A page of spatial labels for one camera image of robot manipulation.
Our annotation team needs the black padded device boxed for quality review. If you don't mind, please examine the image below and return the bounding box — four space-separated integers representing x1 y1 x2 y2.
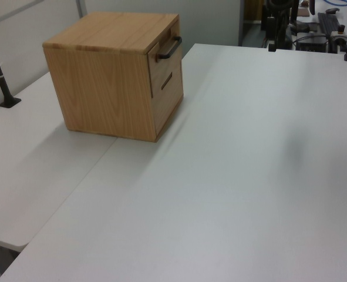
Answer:
289 22 311 36

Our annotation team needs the black camera stand pole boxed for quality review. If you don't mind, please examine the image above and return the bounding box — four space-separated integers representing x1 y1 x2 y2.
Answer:
0 25 22 108

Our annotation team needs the black electronics box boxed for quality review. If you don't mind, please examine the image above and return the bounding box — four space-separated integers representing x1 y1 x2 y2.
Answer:
296 36 329 53

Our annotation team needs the black computer keyboard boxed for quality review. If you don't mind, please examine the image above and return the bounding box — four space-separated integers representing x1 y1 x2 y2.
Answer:
318 12 341 35

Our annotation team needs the wooden drawer with slot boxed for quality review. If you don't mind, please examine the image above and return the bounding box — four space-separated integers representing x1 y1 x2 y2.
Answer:
151 61 184 139

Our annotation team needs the light wooden drawer cabinet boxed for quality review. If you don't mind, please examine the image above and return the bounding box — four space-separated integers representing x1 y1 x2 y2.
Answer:
42 11 184 144

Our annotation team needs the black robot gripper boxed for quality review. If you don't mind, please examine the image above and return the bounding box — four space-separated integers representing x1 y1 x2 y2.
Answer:
265 0 293 53

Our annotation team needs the wooden drawer with black handle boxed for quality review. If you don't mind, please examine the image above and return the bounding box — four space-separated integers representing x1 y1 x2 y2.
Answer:
147 22 183 98

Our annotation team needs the emergency stop button box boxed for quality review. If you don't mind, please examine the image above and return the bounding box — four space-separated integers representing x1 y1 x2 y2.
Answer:
330 25 347 53

